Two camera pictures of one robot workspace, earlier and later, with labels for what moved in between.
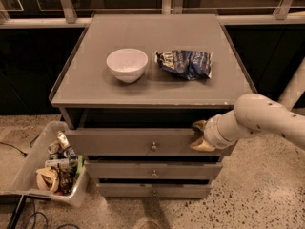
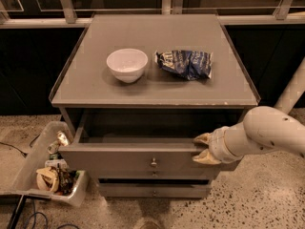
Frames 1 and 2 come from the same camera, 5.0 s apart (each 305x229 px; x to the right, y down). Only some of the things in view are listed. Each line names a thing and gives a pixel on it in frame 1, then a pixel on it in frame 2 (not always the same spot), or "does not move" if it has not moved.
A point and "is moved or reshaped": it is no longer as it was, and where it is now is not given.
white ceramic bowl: (127, 64) does not move
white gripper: (212, 133) -> (217, 144)
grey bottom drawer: (154, 190) does not move
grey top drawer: (131, 142) is moved or reshaped
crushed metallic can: (63, 140) does not move
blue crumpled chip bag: (189, 64) does not move
